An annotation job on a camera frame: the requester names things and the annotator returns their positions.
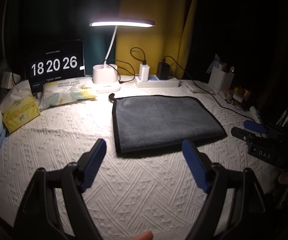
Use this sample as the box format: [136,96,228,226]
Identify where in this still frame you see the black power adapter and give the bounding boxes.
[156,60,170,80]

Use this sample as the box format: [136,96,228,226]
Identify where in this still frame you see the white perforated basket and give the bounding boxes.
[208,67,234,92]

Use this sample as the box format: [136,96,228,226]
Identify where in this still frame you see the grey purple microfibre towel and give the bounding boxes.
[109,93,227,154]

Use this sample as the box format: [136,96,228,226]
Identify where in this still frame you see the yellow tissue pack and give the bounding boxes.
[0,80,40,133]

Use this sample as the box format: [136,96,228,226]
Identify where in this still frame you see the white power strip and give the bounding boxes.
[135,75,179,88]

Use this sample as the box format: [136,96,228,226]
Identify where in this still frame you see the white box at left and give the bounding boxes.
[1,72,21,89]

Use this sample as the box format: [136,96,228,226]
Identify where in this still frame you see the black lamp cable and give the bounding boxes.
[104,59,137,84]

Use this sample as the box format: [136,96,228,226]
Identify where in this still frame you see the wet wipes pack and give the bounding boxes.
[39,77,97,110]

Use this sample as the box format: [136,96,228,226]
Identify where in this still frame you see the black adapter cable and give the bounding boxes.
[163,55,256,120]

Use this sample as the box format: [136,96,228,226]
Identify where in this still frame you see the white charger plug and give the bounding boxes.
[139,60,150,82]

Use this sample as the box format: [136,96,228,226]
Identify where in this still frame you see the fingertip at bottom edge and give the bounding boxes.
[131,230,154,240]

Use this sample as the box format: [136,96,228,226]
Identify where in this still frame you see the black charger cable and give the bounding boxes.
[129,47,147,65]

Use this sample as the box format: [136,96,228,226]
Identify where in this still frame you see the tablet showing clock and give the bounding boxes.
[24,40,85,94]

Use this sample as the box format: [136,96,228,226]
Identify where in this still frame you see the yellow curtain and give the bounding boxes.
[116,0,197,79]

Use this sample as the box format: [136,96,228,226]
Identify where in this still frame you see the white desk lamp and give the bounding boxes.
[90,17,155,93]

